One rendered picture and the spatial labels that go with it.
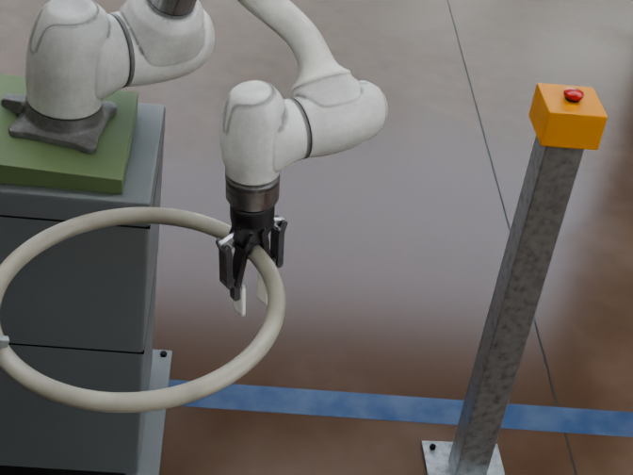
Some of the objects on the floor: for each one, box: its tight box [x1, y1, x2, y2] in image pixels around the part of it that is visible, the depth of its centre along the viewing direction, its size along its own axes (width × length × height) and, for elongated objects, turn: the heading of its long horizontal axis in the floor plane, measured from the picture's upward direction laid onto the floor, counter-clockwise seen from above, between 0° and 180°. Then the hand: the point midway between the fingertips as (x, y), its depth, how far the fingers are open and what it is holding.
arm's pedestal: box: [0, 103, 172, 475], centre depth 273 cm, size 50×50×80 cm
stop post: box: [421, 83, 608, 475], centre depth 265 cm, size 20×20×109 cm
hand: (251, 292), depth 210 cm, fingers closed on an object, 4 cm apart
